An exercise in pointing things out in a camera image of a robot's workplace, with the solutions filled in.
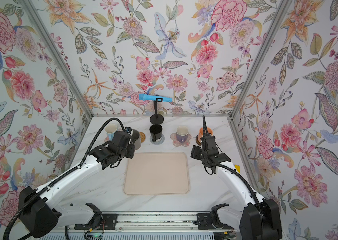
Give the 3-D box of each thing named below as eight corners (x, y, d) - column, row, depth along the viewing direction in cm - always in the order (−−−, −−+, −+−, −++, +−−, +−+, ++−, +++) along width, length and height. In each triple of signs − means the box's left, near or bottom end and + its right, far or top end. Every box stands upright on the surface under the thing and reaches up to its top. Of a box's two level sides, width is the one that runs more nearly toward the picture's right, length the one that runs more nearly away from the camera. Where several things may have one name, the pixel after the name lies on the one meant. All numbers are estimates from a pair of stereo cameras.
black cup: (153, 146, 104) (152, 137, 97) (150, 134, 111) (148, 125, 103) (165, 143, 106) (164, 134, 98) (161, 132, 112) (160, 123, 104)
